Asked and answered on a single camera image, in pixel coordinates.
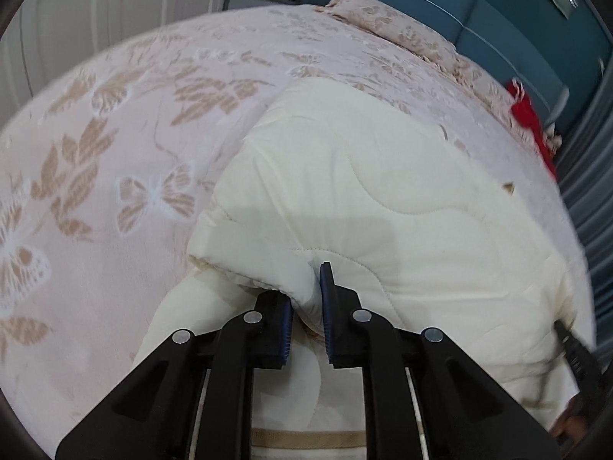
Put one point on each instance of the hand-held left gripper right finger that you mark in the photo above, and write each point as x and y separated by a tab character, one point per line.
326	306

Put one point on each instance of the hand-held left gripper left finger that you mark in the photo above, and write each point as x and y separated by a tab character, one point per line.
286	326

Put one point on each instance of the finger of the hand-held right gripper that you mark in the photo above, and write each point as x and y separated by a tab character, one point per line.
577	357

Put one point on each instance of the cream quilted blanket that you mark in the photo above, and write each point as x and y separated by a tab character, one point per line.
383	191

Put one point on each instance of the person's right hand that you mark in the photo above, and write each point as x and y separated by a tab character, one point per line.
570	426

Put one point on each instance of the grey curtain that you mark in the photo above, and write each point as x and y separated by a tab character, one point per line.
589	163

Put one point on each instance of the pink floral bed blanket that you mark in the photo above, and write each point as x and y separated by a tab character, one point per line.
119	153

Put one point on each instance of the red cloth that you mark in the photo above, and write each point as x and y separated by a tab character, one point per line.
529	115

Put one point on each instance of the pink floral pillow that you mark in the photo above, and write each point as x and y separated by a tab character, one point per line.
421	43

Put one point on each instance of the dark blue nightstand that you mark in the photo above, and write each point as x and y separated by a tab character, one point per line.
239	1

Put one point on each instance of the blue padded headboard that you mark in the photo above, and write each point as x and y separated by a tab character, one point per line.
503	14

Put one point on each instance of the white panelled door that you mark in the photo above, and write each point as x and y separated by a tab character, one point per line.
110	5

